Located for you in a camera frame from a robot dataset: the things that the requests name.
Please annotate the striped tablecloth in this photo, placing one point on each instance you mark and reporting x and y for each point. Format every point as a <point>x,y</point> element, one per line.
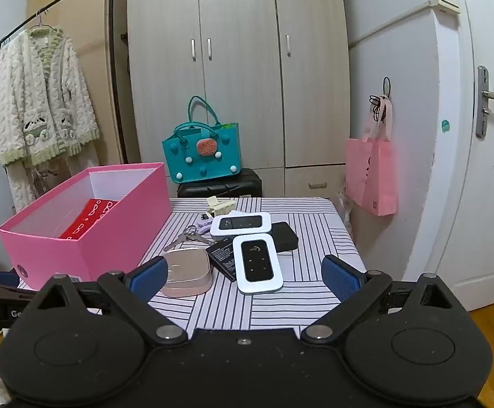
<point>310,246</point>

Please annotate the white fluffy robe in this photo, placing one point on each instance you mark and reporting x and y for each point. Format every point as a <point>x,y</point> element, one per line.
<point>39,93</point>

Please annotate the beige wardrobe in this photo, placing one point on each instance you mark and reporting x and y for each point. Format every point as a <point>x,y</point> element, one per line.
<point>238,72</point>

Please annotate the white router with round logo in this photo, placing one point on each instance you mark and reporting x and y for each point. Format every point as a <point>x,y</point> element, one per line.
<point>256,263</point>

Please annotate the pink shopping bag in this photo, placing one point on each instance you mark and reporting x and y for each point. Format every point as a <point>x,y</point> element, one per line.
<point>370,174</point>

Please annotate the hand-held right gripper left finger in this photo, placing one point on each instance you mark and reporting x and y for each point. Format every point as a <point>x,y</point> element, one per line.
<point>149,276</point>

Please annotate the silver rounded tin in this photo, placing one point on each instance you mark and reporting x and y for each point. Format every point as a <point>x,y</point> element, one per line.
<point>185,272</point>

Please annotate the black battery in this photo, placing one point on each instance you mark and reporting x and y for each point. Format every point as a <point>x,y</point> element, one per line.
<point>222,259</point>

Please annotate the white plastic bag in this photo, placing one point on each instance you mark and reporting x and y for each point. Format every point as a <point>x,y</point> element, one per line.
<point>344,208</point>

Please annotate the white door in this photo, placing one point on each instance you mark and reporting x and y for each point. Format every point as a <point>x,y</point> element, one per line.
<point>485,204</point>

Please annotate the bunch of metal keys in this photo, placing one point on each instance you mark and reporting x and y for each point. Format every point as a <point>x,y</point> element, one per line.
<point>185,236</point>

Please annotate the teal felt handbag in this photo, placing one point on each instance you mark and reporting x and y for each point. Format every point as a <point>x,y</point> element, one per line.
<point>200,153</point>

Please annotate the black clothes rack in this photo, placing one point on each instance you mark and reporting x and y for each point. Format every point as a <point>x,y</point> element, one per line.
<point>112,51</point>

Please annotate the white refrigerator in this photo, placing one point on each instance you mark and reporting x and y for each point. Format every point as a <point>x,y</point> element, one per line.
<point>400,72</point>

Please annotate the green round sticker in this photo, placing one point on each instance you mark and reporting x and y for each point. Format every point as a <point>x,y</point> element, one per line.
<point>445,126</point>

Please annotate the black suitcase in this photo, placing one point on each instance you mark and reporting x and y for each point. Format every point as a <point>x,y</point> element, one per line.
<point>221,187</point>

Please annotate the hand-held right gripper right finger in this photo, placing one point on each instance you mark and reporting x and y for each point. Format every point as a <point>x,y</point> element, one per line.
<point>340,280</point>

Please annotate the pink cardboard box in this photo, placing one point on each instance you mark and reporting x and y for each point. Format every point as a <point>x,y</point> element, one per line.
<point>60,255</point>

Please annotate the black back cover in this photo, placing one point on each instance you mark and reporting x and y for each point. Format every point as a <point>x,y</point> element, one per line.
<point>285,236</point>

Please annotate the white router with signal symbol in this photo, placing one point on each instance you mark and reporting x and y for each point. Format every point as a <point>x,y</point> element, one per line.
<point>240,223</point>

